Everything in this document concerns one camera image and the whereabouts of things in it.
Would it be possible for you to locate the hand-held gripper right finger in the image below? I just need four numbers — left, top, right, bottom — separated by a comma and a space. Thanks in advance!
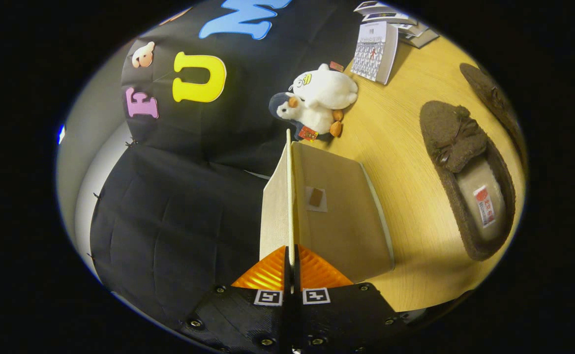
293, 244, 412, 354

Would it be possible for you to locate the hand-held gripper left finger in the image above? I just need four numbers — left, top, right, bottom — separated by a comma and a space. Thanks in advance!
178, 245, 290, 354

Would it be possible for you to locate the beige fabric storage box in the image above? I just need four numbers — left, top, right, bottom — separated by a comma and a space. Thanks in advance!
259, 129, 395, 284

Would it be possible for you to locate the brown fuzzy slipper shoe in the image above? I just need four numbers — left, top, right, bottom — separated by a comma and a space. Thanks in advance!
459, 62, 529, 168
419, 100, 516, 261

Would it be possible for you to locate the grey white penguin plush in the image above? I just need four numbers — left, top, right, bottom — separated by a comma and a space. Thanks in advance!
269, 92, 343, 143

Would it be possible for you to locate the white duck plush toy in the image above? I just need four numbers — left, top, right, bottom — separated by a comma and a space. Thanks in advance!
289, 62, 359, 110

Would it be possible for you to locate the patterned cover book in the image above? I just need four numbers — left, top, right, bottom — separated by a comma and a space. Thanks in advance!
350, 21, 399, 85

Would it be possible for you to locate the dark grey book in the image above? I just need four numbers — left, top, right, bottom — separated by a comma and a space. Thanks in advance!
405, 29, 440, 49

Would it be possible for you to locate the thin white book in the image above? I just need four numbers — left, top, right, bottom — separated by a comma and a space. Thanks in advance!
395, 22, 430, 38

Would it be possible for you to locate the white book with blue cover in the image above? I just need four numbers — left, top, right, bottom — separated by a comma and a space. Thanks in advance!
361, 11, 418, 26

